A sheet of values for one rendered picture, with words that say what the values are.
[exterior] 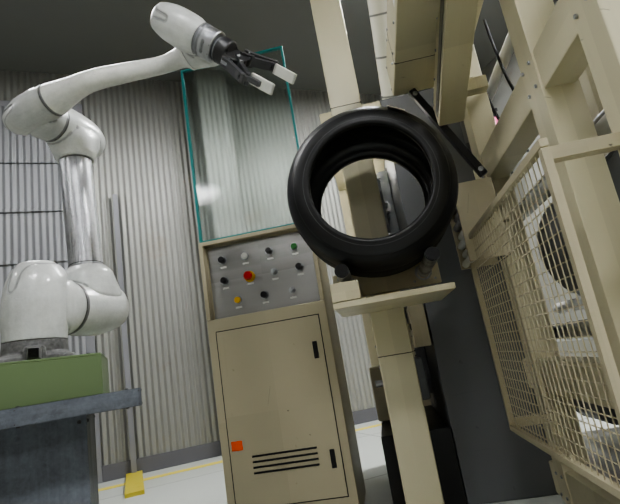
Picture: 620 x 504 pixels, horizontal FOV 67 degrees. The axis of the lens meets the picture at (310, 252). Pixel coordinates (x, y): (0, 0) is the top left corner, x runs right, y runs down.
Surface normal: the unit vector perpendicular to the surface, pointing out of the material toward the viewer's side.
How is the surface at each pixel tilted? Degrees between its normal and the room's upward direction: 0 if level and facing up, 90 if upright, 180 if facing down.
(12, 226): 90
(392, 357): 90
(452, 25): 162
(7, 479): 90
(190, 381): 90
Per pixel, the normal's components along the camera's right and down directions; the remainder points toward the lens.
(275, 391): -0.15, -0.20
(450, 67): 0.11, 0.85
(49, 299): 0.79, -0.25
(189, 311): 0.34, -0.27
